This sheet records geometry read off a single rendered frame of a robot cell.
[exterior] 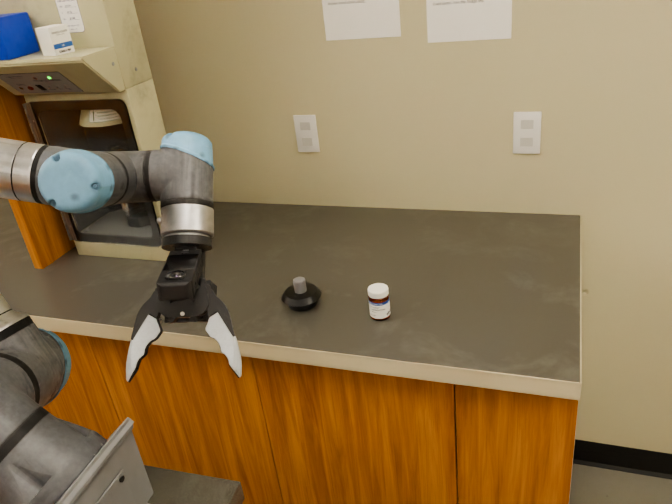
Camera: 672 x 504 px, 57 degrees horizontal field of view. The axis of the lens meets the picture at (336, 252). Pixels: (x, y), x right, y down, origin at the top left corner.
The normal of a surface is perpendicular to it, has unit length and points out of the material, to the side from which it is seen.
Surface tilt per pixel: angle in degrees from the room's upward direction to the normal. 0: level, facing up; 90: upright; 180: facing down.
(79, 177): 71
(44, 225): 90
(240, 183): 90
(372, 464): 90
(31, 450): 32
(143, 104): 90
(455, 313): 0
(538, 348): 0
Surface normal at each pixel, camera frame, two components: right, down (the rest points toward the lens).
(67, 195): 0.01, 0.15
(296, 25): -0.33, 0.47
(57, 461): 0.25, -0.62
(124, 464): 0.95, 0.04
